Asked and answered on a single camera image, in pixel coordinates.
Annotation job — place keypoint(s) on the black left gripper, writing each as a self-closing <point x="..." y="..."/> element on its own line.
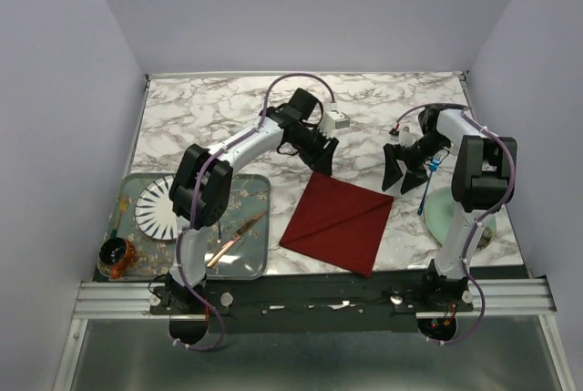
<point x="321" y="160"/>

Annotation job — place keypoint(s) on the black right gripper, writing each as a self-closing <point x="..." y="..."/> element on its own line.
<point x="392" y="172"/>

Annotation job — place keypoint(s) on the blue handled fork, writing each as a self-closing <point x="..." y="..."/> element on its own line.
<point x="433" y="165"/>

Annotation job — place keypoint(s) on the dark red cloth napkin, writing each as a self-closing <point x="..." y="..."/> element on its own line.
<point x="338" y="223"/>

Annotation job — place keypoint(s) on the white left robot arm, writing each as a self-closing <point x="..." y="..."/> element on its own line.
<point x="200" y="191"/>

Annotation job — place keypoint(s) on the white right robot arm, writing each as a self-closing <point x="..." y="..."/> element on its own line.
<point x="482" y="182"/>

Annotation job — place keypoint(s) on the light green plate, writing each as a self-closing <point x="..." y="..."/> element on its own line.
<point x="438" y="217"/>

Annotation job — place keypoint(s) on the rose gold knife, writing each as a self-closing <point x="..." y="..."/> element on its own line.
<point x="236" y="236"/>

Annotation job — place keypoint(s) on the teal floral serving tray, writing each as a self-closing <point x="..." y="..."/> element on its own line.
<point x="245" y="260"/>

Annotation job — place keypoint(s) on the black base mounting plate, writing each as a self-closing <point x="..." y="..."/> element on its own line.
<point x="314" y="322"/>

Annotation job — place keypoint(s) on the blue striped white plate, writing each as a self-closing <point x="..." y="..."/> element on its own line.
<point x="154" y="211"/>

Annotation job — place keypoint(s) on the gold fork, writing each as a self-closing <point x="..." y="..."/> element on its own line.
<point x="122" y="208"/>

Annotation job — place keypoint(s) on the black and orange cup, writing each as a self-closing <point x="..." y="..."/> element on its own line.
<point x="117" y="254"/>

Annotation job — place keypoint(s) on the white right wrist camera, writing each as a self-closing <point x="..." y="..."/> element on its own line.
<point x="405" y="137"/>

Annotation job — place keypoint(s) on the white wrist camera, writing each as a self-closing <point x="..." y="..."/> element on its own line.
<point x="405" y="137"/>
<point x="333" y="120"/>

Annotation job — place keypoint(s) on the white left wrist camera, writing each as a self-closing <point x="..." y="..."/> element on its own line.
<point x="333" y="120"/>

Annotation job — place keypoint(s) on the aluminium frame rail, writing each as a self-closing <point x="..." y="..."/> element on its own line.
<point x="502" y="297"/>

